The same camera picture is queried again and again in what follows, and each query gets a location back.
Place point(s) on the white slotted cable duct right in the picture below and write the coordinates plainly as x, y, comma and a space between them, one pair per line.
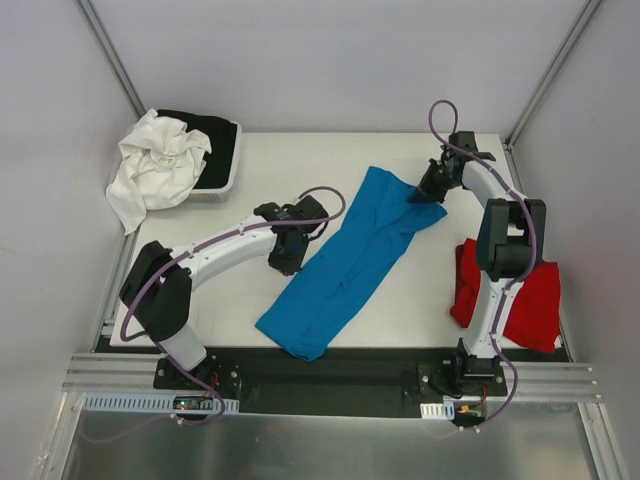
437, 411

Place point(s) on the red t-shirt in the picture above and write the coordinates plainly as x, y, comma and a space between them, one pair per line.
534, 321

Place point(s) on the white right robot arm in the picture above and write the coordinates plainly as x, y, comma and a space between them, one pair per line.
508, 245

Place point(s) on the white t-shirt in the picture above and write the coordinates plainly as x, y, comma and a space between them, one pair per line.
161, 162

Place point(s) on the aluminium frame post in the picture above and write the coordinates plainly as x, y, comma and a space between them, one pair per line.
577, 29
99, 32

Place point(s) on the white slotted cable duct left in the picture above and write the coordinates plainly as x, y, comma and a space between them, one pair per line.
151, 403

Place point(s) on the black robot base mount plate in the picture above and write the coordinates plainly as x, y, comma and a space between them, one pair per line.
354, 382

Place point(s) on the aluminium frame post left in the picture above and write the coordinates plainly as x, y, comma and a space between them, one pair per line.
99, 32

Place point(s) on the aluminium frame post right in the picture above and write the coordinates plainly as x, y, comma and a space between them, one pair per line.
577, 29

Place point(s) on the white slotted cable duct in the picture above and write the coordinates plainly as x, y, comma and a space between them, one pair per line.
151, 403
437, 411

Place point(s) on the black t-shirt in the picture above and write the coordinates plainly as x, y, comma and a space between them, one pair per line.
223, 137

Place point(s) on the blue t-shirt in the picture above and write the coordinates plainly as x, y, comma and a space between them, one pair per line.
337, 282

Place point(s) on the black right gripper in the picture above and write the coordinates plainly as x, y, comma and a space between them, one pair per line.
435, 176

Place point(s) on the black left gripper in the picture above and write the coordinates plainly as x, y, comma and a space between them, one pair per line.
286, 257

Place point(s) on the white laundry basket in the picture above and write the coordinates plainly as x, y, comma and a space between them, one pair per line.
169, 154

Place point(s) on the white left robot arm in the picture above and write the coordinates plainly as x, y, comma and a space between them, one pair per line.
158, 287

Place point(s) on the aluminium table edge rail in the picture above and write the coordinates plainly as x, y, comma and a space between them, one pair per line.
538, 382

